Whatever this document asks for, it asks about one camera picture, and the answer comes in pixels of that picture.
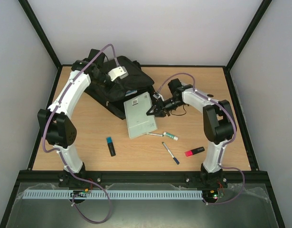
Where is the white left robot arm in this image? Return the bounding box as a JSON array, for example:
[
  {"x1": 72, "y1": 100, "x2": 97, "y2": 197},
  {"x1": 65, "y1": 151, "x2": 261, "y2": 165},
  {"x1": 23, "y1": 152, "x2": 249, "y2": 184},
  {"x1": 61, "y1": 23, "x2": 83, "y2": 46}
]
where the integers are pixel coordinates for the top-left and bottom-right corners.
[{"x1": 37, "y1": 44, "x2": 121, "y2": 174}]

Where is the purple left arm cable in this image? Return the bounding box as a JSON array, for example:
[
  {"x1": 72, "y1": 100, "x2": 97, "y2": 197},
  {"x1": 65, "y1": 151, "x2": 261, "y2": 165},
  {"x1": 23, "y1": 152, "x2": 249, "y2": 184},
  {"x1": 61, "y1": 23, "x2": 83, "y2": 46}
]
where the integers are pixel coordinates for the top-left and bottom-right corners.
[{"x1": 42, "y1": 43, "x2": 120, "y2": 224}]

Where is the grey notebook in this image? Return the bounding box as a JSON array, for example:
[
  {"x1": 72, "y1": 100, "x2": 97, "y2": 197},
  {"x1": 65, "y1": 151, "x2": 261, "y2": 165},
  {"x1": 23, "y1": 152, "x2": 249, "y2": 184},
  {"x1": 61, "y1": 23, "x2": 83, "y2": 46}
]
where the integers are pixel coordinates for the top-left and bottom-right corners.
[{"x1": 124, "y1": 92, "x2": 158, "y2": 139}]

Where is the blue black highlighter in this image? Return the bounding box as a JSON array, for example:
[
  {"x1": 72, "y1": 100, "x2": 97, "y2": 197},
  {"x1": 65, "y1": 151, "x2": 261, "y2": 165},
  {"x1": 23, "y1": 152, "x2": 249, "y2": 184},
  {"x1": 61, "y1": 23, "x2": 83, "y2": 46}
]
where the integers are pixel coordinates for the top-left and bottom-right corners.
[{"x1": 106, "y1": 137, "x2": 116, "y2": 157}]

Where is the blue capped white marker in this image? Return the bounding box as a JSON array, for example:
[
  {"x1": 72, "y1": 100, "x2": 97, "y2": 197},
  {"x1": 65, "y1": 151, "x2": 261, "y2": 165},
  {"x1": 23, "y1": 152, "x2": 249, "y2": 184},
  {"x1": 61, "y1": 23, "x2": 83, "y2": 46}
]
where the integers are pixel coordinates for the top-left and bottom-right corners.
[{"x1": 162, "y1": 142, "x2": 179, "y2": 165}]

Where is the light blue cable duct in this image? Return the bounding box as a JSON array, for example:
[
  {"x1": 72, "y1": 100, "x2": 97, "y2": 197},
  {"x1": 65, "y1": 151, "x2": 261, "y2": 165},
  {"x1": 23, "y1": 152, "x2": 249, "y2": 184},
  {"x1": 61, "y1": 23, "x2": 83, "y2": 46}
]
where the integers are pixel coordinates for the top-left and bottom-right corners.
[{"x1": 22, "y1": 190, "x2": 203, "y2": 200}]

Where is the pink black highlighter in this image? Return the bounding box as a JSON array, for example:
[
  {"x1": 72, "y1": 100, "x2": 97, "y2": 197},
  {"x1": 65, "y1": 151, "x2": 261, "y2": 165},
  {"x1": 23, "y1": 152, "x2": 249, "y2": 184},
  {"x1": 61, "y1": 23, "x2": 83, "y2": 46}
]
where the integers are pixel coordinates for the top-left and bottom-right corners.
[{"x1": 185, "y1": 147, "x2": 205, "y2": 157}]

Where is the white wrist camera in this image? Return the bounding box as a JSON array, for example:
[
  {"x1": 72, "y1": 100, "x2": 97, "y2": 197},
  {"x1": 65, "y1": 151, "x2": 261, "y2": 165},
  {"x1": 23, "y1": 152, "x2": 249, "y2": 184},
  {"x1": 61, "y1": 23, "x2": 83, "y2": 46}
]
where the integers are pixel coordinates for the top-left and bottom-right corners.
[
  {"x1": 153, "y1": 92, "x2": 164, "y2": 101},
  {"x1": 108, "y1": 66, "x2": 129, "y2": 81}
]

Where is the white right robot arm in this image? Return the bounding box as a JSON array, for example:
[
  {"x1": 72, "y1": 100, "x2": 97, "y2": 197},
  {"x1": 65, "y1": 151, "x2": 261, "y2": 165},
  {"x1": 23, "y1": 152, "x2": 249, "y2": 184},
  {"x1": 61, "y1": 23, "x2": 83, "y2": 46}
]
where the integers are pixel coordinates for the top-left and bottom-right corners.
[{"x1": 146, "y1": 78, "x2": 236, "y2": 186}]

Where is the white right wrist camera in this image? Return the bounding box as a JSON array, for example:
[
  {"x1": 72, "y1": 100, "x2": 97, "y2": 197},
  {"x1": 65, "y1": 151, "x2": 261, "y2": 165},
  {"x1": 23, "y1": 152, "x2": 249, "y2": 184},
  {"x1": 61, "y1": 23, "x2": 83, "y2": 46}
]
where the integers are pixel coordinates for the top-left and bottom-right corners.
[{"x1": 153, "y1": 92, "x2": 164, "y2": 101}]

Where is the dog picture book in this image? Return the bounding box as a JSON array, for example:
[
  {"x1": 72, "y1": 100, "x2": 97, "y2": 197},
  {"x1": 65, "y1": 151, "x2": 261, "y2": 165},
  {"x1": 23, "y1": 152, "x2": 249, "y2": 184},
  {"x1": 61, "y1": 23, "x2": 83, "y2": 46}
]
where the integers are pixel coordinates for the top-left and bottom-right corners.
[{"x1": 125, "y1": 90, "x2": 137, "y2": 96}]

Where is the black aluminium frame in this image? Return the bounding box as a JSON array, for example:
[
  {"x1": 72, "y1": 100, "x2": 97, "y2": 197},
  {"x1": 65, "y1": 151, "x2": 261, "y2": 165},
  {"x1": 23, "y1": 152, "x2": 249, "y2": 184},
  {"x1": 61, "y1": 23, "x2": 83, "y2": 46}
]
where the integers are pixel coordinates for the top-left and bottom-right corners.
[{"x1": 0, "y1": 0, "x2": 285, "y2": 228}]

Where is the black student backpack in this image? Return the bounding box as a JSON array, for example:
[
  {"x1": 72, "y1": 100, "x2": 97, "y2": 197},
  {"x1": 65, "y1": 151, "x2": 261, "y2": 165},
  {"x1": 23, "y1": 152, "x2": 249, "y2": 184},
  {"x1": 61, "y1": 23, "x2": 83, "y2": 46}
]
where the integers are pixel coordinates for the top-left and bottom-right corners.
[{"x1": 85, "y1": 56, "x2": 155, "y2": 120}]

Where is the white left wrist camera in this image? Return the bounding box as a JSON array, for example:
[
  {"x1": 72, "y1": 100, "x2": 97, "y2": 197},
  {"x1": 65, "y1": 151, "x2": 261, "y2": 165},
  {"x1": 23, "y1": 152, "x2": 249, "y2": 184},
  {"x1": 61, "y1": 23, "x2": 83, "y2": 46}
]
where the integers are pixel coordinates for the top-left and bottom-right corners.
[{"x1": 108, "y1": 66, "x2": 129, "y2": 81}]

